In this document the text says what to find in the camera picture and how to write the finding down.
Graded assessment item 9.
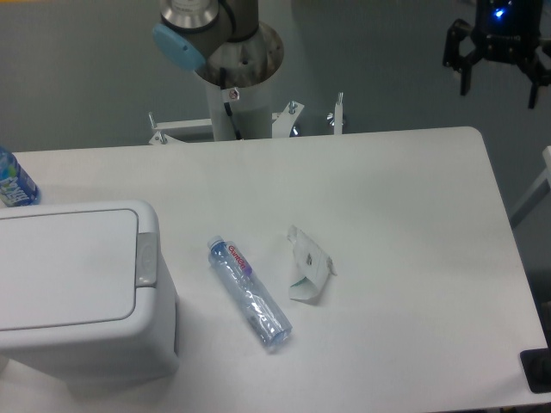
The white plastic trash can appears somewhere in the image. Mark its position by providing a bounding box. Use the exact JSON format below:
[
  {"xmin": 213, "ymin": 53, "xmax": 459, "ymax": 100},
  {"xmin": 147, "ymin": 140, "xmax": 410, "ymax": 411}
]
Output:
[{"xmin": 1, "ymin": 200, "xmax": 179, "ymax": 384}]

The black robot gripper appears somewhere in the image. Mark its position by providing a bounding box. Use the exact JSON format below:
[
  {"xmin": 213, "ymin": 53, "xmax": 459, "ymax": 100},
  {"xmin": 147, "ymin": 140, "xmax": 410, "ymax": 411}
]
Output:
[{"xmin": 443, "ymin": 0, "xmax": 550, "ymax": 108}]

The black cable on pedestal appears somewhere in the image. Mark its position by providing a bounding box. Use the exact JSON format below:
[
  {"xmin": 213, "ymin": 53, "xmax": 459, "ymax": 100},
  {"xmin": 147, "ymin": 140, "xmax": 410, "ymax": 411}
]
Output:
[{"xmin": 219, "ymin": 66, "xmax": 245, "ymax": 141}]

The blue labelled water bottle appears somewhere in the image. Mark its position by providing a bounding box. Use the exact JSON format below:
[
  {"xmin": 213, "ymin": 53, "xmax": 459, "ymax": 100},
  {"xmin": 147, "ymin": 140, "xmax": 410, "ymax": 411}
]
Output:
[{"xmin": 1, "ymin": 147, "xmax": 41, "ymax": 207}]

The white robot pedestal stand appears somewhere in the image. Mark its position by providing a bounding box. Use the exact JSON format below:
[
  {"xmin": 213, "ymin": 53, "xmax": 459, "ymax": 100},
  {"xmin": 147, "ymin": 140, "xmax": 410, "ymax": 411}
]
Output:
[{"xmin": 147, "ymin": 22, "xmax": 348, "ymax": 146}]

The black object at table edge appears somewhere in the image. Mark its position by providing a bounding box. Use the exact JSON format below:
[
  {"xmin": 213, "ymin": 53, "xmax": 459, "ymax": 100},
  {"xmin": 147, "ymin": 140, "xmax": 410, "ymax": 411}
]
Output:
[{"xmin": 520, "ymin": 348, "xmax": 550, "ymax": 394}]

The white trash can lid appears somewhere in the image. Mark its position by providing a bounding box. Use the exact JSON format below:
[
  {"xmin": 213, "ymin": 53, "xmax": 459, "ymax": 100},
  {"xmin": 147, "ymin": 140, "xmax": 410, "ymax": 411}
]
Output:
[{"xmin": 1, "ymin": 208, "xmax": 158, "ymax": 331}]

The white frame at right edge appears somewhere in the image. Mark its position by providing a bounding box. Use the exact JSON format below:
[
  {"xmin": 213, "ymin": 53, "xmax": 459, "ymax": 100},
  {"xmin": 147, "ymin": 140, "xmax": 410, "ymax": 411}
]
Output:
[{"xmin": 510, "ymin": 146, "xmax": 550, "ymax": 229}]

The clear empty plastic bottle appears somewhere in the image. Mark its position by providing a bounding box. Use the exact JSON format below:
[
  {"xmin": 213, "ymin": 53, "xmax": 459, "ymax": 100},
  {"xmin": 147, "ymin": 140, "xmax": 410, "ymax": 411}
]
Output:
[{"xmin": 207, "ymin": 237, "xmax": 293, "ymax": 351}]

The crumpled white paper wrapper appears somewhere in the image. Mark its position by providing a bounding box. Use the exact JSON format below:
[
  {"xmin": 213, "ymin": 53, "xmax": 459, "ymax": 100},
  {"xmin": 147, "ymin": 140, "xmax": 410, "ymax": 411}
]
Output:
[{"xmin": 287, "ymin": 225, "xmax": 337, "ymax": 305}]

